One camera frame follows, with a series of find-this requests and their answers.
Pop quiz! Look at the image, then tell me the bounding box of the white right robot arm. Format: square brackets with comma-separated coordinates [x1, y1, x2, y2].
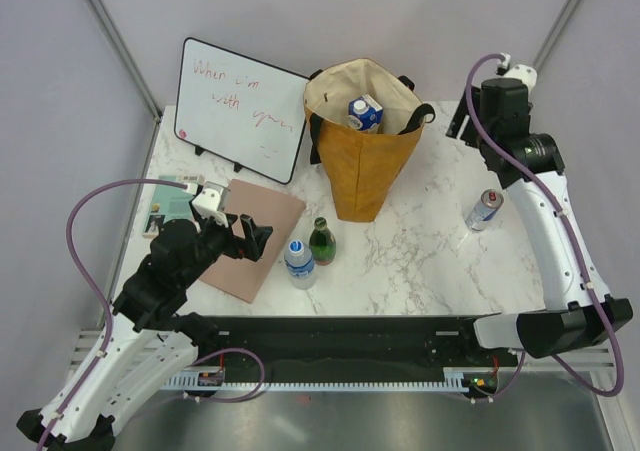
[447, 77, 608, 365]

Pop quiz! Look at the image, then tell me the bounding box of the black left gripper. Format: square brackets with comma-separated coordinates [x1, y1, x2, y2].
[180, 211, 273, 287]

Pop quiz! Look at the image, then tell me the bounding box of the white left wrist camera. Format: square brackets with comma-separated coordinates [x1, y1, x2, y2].
[185, 181, 230, 228]

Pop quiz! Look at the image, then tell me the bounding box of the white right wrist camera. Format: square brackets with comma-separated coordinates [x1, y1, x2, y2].
[496, 53, 538, 92]

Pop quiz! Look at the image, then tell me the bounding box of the blue white drink carton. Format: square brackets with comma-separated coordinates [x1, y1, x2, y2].
[347, 94, 384, 134]

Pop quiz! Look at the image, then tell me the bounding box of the yellow canvas tote bag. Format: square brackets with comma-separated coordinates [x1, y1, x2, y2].
[303, 58, 436, 222]

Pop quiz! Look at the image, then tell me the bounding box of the left clear water bottle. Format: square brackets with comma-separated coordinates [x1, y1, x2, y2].
[284, 239, 316, 290]

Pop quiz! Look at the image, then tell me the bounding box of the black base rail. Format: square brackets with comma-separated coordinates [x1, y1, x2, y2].
[162, 313, 517, 382]

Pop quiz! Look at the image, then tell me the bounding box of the pink notebook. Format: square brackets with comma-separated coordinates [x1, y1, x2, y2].
[198, 178, 307, 304]

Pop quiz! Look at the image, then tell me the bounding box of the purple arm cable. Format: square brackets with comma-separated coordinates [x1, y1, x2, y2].
[37, 178, 196, 447]
[464, 53, 626, 402]

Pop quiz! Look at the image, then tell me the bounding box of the white cable duct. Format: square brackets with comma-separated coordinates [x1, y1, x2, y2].
[160, 369, 498, 393]

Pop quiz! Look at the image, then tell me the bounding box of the teal booklet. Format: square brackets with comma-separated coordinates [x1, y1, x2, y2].
[142, 185, 194, 239]

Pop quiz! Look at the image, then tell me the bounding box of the small whiteboard with writing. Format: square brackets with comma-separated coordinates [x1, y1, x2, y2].
[174, 37, 309, 184]

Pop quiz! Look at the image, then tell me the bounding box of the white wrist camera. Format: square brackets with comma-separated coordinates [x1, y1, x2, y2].
[185, 181, 230, 228]
[496, 53, 538, 92]

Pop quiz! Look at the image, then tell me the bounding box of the green glass bottle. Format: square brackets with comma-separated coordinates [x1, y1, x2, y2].
[309, 217, 337, 266]

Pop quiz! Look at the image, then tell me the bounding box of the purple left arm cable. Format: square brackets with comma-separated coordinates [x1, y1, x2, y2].
[37, 178, 196, 447]

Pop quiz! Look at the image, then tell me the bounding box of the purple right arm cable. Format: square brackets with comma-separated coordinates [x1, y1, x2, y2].
[464, 53, 626, 402]

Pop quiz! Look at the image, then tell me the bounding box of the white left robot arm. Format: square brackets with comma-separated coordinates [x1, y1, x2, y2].
[17, 214, 273, 450]

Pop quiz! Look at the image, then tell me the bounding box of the silver blue drink can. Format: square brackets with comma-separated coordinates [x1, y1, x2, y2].
[465, 189, 504, 232]

